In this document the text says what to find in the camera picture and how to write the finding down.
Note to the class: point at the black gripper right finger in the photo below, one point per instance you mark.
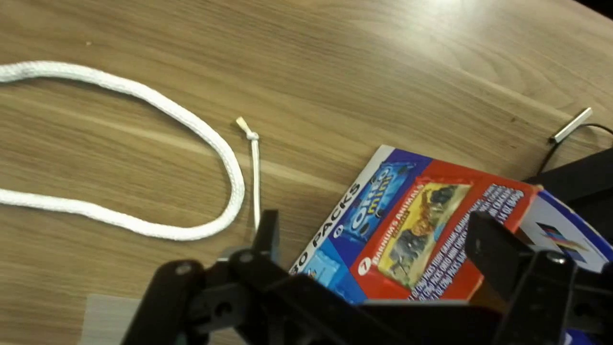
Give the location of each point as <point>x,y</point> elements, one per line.
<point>556,299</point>

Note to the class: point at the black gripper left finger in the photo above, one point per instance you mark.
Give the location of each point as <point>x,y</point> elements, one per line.
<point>211,299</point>

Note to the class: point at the blue cardboard snack box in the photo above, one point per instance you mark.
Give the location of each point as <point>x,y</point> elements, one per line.
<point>434,222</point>

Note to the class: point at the clear tape strip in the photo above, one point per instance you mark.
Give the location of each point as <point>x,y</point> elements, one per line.
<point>116,318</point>

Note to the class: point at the silver metal plug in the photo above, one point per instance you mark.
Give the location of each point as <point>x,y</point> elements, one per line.
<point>572,124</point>

